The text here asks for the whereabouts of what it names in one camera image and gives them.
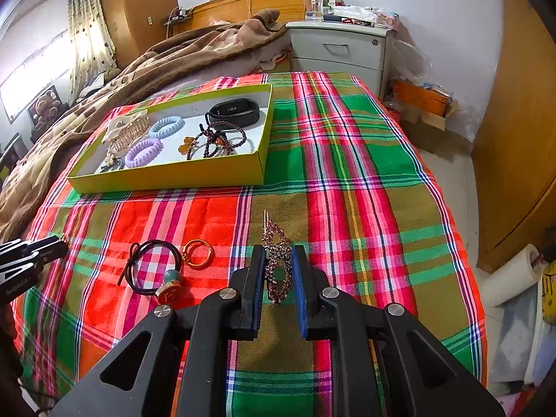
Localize black hair tie teal bead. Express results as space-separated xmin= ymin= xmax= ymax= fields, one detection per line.
xmin=117 ymin=239 xmax=183 ymax=305

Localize gold ring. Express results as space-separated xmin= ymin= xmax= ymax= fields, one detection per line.
xmin=181 ymin=238 xmax=215 ymax=269

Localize purple spiral hair tie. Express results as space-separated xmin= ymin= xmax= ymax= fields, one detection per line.
xmin=124 ymin=136 xmax=165 ymax=170

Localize cream translucent hair claw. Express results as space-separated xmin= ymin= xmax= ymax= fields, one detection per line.
xmin=102 ymin=109 xmax=152 ymax=166

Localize pink rhinestone hair clip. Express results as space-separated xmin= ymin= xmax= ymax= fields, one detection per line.
xmin=262 ymin=210 xmax=293 ymax=305

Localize light blue spiral hair tie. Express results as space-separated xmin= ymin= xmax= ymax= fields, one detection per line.
xmin=148 ymin=115 xmax=187 ymax=140

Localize dark beaded bracelet with charms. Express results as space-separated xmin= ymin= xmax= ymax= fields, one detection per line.
xmin=177 ymin=120 xmax=248 ymax=161

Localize black smart wristband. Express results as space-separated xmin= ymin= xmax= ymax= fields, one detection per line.
xmin=205 ymin=98 xmax=260 ymax=130

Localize brown paw print blanket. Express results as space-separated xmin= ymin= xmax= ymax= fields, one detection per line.
xmin=1 ymin=9 xmax=287 ymax=242

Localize white paper towel roll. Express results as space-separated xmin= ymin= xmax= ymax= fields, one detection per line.
xmin=480 ymin=244 xmax=543 ymax=307

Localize yellow-green shallow box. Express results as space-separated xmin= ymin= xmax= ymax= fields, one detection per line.
xmin=68 ymin=84 xmax=274 ymax=194

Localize dotted window curtain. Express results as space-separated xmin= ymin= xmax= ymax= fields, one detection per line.
xmin=67 ymin=0 xmax=117 ymax=104

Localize red green plaid cloth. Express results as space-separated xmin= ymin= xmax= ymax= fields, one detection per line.
xmin=15 ymin=73 xmax=487 ymax=407

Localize wooden cabinet on right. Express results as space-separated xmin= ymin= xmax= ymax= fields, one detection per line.
xmin=472 ymin=0 xmax=555 ymax=272

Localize tall wooden wardrobe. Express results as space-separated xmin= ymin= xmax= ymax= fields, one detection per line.
xmin=101 ymin=0 xmax=177 ymax=69

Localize orange box on floor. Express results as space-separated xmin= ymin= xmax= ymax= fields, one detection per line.
xmin=392 ymin=80 xmax=450 ymax=117

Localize grey nightstand with drawers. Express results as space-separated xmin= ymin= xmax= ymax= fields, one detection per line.
xmin=286 ymin=21 xmax=394 ymax=99

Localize wooden bed headboard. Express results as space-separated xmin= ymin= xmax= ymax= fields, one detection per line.
xmin=172 ymin=0 xmax=305 ymax=35

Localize clutter on nightstand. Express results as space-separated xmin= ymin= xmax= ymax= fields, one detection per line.
xmin=303 ymin=0 xmax=400 ymax=31

